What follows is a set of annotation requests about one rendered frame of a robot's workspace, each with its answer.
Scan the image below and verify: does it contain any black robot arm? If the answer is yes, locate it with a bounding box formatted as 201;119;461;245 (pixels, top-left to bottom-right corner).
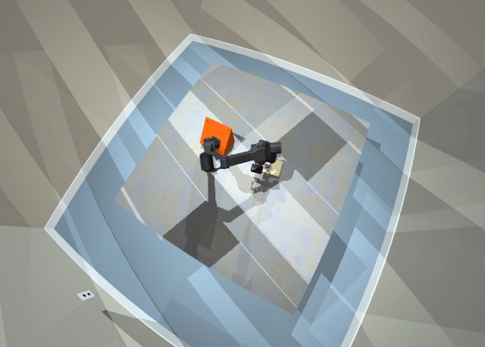
200;135;281;173

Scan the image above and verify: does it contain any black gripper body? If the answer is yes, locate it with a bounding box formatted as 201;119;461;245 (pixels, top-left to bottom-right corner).
251;139;269;174

